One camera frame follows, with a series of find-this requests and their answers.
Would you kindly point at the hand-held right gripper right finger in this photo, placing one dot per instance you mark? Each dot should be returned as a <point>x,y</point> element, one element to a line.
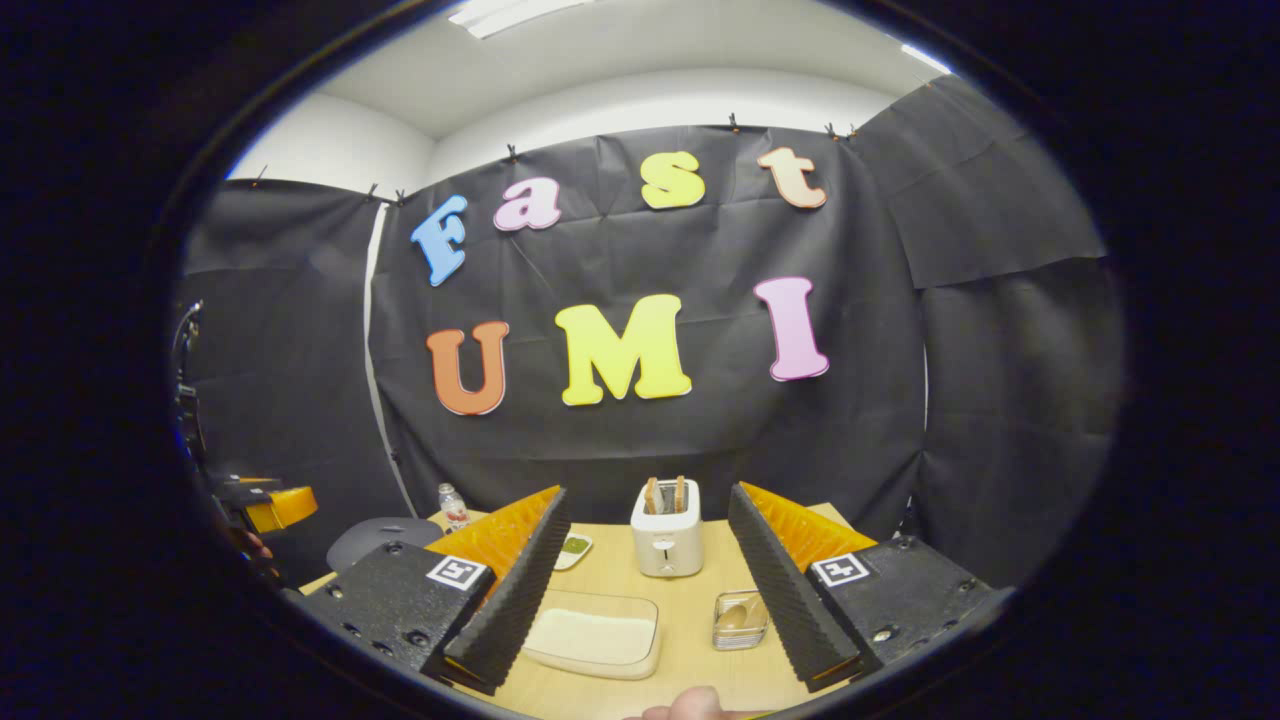
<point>778,590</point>

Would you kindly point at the brown toast slice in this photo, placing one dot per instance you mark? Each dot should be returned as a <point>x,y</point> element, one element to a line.
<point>680,494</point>
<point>652,495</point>

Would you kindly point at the dark grey rice cooker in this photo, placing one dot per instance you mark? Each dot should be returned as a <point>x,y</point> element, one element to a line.
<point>375,540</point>

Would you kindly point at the glass dish of rice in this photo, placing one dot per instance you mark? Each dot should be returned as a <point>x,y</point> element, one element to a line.
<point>590,640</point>

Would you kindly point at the white divided bean dish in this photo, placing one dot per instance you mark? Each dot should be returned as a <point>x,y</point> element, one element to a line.
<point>575,548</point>

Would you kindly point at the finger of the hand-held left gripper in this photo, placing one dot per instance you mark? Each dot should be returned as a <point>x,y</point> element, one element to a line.
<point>285,508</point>

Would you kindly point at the black backdrop cloth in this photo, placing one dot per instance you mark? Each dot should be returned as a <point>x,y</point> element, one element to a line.
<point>640,250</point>

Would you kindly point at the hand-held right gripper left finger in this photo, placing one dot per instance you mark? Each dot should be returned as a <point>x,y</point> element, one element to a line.
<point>520,590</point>

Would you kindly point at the small clear water bottle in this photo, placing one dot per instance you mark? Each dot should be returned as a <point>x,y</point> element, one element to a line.
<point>454,508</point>

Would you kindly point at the white toaster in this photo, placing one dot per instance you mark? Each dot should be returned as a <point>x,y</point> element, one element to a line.
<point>667,545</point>

